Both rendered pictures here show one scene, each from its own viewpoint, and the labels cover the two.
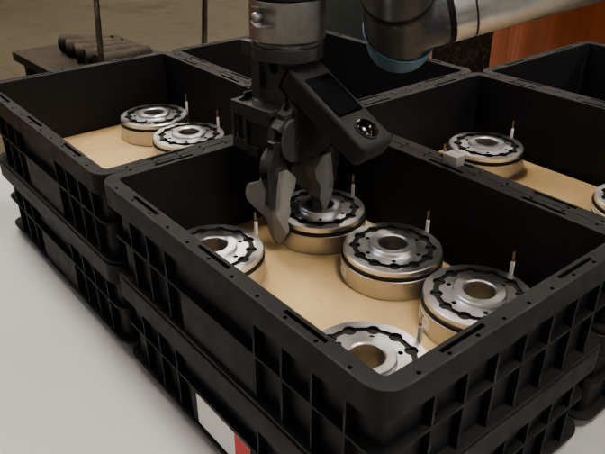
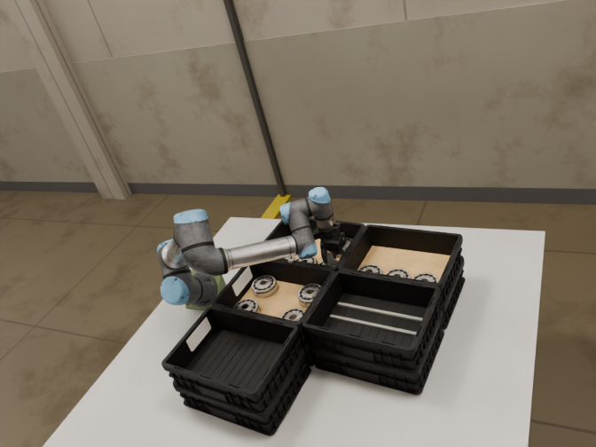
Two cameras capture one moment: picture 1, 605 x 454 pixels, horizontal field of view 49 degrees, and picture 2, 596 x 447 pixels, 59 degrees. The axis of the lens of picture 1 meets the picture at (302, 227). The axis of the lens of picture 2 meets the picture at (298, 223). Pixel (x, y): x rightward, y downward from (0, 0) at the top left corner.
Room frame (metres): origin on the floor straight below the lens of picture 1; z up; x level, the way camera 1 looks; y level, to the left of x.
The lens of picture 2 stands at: (2.30, -0.49, 2.19)
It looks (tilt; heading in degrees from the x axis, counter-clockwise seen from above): 33 degrees down; 166
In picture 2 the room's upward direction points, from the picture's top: 16 degrees counter-clockwise
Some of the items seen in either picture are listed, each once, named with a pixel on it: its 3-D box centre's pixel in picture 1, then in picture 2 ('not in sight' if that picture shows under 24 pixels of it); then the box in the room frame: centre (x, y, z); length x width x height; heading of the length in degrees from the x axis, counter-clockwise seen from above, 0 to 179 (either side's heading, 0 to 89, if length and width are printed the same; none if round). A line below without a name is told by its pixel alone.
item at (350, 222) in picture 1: (320, 209); not in sight; (0.67, -0.02, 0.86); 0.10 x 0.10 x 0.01
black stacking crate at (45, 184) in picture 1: (146, 142); (402, 264); (0.85, 0.21, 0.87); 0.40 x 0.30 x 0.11; 39
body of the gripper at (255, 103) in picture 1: (283, 99); (331, 237); (0.66, 0.02, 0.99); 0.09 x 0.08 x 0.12; 44
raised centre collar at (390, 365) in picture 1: (366, 358); not in sight; (0.40, -0.05, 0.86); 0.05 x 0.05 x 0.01
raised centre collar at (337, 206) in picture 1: (320, 205); not in sight; (0.67, -0.02, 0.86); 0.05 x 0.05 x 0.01
